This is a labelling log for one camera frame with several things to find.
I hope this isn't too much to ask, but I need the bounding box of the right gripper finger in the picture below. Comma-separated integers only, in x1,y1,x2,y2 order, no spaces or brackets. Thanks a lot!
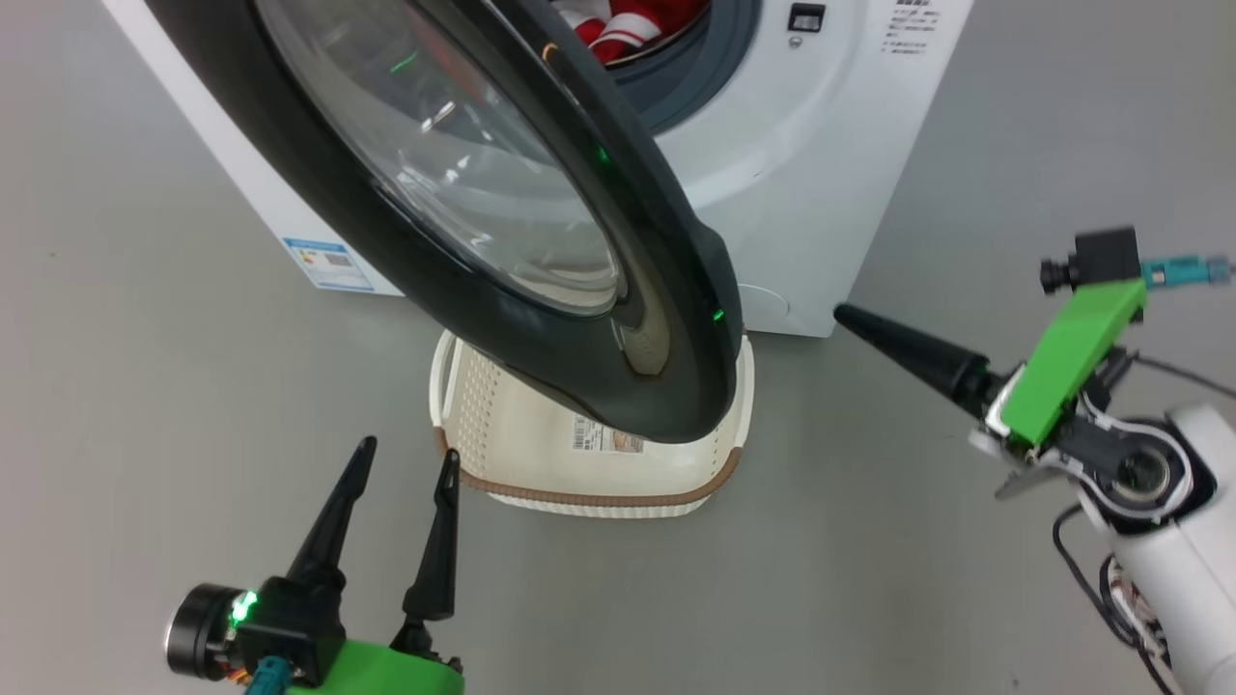
833,303,996,418

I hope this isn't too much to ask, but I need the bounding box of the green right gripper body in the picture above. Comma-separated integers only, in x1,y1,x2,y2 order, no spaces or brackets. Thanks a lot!
970,279,1148,500

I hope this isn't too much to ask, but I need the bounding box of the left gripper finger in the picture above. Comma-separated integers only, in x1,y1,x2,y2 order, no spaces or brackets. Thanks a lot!
390,449,463,667
286,436,379,590

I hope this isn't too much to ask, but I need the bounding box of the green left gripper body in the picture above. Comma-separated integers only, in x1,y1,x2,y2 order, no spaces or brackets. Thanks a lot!
288,639,466,695

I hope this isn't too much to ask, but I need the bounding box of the dark grey glass washer door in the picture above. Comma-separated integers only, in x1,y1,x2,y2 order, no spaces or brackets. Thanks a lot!
145,0,744,445

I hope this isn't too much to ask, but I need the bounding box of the red and white garment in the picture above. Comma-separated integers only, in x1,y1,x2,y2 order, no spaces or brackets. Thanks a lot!
552,0,711,65

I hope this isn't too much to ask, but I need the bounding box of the cream basket with brown rim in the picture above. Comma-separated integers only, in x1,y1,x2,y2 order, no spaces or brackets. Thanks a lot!
429,328,755,520

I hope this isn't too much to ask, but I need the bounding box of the white front-load washing machine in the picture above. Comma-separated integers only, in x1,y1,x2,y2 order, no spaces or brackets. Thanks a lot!
101,0,974,339

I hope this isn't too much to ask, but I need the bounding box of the barcode sticker in basket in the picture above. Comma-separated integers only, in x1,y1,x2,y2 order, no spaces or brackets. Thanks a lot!
572,415,646,455

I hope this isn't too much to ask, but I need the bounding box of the grey rubber door gasket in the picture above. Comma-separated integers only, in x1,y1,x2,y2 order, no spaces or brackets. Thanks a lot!
604,0,764,136

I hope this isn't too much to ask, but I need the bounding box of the round white filter cover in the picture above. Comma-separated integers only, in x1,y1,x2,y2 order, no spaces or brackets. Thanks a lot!
739,283,791,335

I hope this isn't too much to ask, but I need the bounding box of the blue energy label sticker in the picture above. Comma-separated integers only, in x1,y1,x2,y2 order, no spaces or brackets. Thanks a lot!
283,236,376,292

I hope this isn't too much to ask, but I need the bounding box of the teal cable connector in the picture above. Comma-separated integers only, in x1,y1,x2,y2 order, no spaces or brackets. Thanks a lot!
1142,254,1232,289
246,656,293,695

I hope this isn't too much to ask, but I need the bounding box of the thin black cable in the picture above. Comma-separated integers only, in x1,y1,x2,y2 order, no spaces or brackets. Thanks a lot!
1052,502,1174,695
1135,352,1236,400

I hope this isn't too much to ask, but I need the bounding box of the black cylinder with silver ring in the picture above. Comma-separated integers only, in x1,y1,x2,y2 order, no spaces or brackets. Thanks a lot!
166,584,242,681

